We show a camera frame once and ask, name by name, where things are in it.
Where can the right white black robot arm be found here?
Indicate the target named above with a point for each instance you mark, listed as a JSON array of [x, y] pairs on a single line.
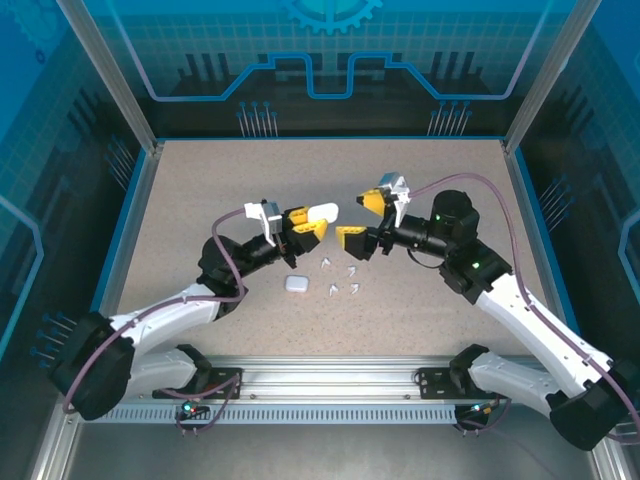
[[530, 320]]

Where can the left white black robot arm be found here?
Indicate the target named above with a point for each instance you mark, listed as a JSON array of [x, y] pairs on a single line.
[[165, 315]]

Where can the lit LED connector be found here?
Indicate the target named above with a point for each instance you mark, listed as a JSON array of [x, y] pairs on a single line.
[[480, 408], [190, 409]]

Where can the aluminium table side rail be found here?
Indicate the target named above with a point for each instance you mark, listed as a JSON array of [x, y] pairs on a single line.
[[525, 210], [134, 225]]

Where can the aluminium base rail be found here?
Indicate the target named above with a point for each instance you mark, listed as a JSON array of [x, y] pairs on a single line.
[[330, 375]]

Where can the aluminium frame post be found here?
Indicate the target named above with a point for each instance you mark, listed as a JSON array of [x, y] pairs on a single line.
[[548, 75], [612, 467], [113, 75], [50, 450]]

